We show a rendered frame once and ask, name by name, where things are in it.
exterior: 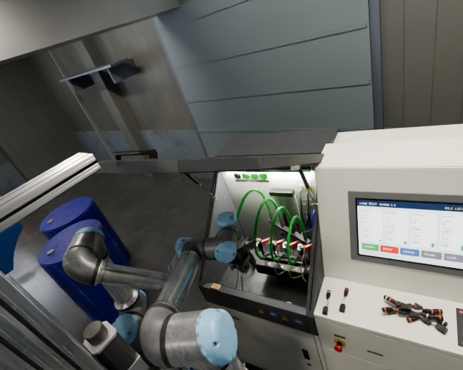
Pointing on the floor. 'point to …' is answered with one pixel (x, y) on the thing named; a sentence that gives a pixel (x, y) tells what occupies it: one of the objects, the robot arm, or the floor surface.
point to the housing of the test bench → (255, 142)
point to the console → (444, 161)
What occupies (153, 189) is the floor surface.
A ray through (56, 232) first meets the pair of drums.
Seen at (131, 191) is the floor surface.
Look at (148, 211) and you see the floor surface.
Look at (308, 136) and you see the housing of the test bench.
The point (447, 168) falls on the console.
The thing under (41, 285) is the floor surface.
